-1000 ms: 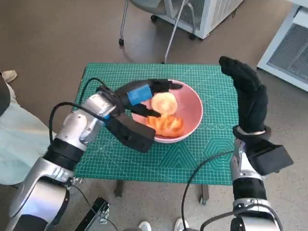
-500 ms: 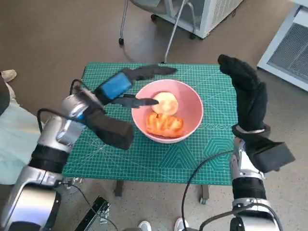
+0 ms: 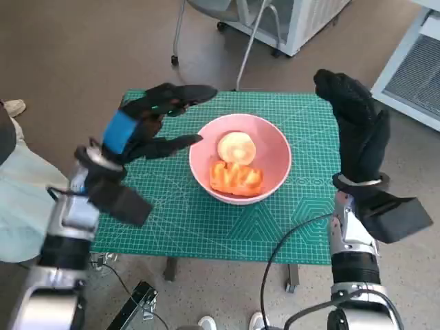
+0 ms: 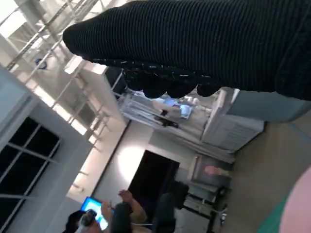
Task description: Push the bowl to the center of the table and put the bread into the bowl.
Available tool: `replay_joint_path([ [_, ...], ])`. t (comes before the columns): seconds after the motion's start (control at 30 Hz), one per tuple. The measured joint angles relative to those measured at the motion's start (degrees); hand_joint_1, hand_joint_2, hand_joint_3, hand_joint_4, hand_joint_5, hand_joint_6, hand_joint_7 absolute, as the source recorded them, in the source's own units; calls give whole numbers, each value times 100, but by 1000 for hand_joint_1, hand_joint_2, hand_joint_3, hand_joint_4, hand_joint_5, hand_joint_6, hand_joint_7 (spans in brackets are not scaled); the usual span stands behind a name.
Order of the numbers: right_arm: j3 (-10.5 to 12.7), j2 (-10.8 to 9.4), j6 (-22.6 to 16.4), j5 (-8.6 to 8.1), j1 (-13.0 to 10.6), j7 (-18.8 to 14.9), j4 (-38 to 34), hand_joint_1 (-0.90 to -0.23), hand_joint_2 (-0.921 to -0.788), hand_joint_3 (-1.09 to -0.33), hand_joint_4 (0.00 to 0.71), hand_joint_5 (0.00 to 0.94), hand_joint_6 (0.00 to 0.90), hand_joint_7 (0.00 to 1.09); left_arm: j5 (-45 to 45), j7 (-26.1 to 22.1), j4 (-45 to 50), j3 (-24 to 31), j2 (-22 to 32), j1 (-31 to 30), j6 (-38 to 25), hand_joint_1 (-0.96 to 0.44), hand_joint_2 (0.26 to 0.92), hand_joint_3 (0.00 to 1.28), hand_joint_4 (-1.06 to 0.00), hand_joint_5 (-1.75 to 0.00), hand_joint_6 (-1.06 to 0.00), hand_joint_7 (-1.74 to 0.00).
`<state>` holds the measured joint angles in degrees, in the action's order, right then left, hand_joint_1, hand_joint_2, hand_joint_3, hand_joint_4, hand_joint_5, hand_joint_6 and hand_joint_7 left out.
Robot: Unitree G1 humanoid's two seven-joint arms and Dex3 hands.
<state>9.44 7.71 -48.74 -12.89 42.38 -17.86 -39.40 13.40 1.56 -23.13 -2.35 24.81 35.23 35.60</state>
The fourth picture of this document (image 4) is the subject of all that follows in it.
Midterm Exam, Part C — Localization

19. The cluttered white desk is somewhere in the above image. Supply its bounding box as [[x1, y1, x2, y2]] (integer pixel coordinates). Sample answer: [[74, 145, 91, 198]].
[[119, 93, 205, 132]]

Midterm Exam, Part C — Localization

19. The black office chair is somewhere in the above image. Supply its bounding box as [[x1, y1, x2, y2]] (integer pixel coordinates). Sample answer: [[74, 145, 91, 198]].
[[153, 182, 190, 233]]

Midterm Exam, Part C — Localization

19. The dark doorway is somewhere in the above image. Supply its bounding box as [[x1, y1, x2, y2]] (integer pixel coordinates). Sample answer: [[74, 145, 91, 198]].
[[128, 150, 181, 202]]

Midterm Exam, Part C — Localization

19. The blue lit monitor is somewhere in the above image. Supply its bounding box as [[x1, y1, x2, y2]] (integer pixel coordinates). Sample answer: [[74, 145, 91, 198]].
[[81, 196, 115, 230]]

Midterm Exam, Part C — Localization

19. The pink bowl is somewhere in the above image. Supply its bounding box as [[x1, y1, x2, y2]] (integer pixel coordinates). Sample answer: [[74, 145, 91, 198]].
[[281, 166, 311, 233]]

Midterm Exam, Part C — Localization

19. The dark framed window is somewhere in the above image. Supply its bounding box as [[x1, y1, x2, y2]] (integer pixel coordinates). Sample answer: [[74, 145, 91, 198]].
[[0, 116, 61, 229]]

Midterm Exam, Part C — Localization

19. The grey frame with pink shape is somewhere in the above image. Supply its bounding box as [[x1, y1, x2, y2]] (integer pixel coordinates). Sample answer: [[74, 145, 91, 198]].
[[191, 155, 234, 188]]

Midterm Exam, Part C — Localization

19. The white ventilated cabinet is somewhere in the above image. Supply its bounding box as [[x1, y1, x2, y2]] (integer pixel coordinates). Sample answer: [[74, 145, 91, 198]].
[[201, 89, 266, 149]]

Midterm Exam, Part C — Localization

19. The person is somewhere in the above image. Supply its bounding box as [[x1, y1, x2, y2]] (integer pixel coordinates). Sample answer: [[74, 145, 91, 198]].
[[101, 189, 150, 233], [64, 209, 103, 233]]

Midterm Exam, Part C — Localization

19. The green cutting mat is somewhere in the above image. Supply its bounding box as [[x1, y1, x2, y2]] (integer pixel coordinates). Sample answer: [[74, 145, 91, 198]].
[[257, 194, 296, 233]]

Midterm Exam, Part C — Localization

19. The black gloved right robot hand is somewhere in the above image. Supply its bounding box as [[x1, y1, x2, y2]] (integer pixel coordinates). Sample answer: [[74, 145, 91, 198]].
[[62, 0, 311, 100]]

